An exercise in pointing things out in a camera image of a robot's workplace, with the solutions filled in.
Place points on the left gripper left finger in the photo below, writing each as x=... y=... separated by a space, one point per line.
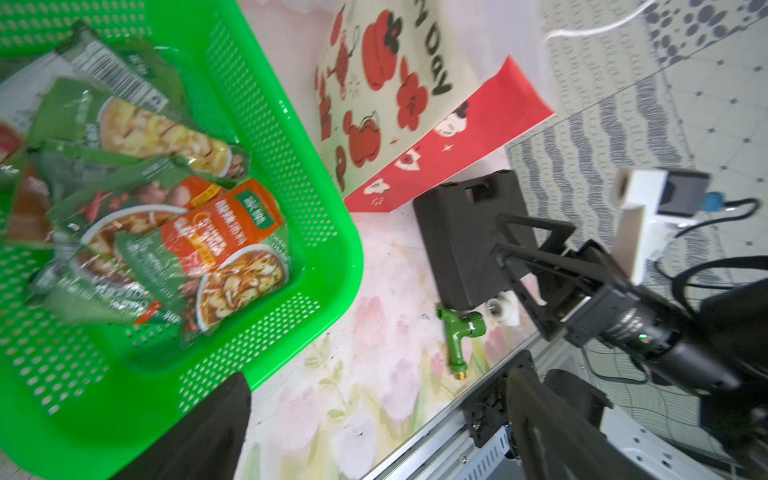
x=205 y=444

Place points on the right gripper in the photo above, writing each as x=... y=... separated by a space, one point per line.
x=584 y=293

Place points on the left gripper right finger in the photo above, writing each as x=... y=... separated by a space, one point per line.
x=543 y=423

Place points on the green plastic basket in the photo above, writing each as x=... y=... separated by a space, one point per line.
x=98 y=371

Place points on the white red paper gift bag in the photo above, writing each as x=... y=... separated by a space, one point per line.
x=411 y=93

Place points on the white pipe elbow fitting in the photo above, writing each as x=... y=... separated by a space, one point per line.
x=504 y=308

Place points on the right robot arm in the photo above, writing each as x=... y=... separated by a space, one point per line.
x=716 y=351

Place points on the black plastic tool case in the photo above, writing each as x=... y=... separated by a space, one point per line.
x=458 y=225

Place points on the green plastic faucet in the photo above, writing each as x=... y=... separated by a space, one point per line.
x=458 y=326

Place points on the red orange soup packet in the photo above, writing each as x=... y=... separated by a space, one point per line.
x=215 y=260

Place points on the green soup packet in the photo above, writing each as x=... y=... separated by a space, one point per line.
x=75 y=112

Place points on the barcode soup packet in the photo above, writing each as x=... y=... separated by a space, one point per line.
x=131 y=69

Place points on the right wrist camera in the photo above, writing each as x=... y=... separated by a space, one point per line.
x=654 y=204

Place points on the aluminium mounting rail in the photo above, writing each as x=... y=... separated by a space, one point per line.
x=444 y=449

